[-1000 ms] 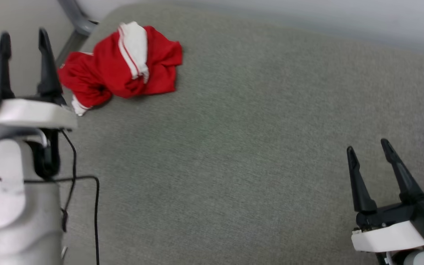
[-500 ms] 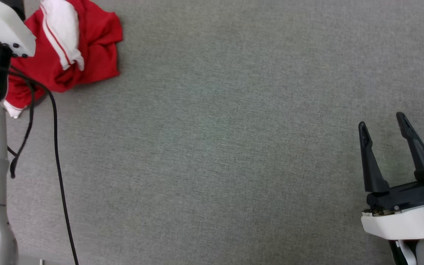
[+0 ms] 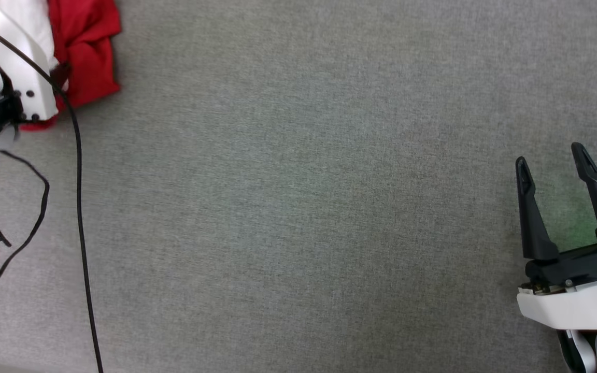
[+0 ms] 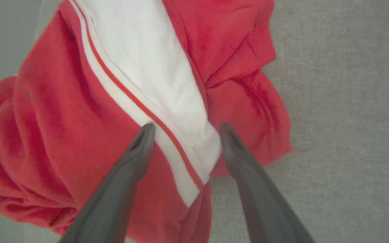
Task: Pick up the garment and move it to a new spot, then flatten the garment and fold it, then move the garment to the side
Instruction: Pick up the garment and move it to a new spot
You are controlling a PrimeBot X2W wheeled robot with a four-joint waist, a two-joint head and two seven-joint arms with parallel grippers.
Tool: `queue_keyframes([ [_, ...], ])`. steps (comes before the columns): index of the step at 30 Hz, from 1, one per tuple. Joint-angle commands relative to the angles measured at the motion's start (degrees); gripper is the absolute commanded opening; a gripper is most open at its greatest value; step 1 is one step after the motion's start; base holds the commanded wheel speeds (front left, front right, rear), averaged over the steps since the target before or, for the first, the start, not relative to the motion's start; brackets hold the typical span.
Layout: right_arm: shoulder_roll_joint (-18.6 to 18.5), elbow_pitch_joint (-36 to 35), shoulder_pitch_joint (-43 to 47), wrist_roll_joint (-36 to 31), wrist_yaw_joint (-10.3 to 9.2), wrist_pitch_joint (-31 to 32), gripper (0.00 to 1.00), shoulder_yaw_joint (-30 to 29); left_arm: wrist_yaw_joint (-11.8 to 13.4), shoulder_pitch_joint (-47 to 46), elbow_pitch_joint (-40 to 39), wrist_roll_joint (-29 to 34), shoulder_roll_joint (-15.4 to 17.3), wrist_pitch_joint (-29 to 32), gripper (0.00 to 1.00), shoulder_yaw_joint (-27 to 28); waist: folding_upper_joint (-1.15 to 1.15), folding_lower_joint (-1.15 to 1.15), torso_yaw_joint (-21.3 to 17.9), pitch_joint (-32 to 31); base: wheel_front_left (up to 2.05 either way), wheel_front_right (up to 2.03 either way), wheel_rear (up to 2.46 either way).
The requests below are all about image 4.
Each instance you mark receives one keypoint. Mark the red Bulls basketball jersey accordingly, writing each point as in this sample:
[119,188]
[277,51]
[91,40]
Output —
[56,128]

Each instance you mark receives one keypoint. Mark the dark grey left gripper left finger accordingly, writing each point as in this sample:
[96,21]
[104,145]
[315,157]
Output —
[117,195]

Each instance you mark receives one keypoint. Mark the grey fabric sofa cushion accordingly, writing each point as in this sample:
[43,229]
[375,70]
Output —
[349,101]

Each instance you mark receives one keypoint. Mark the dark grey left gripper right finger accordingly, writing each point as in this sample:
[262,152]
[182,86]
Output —
[262,202]

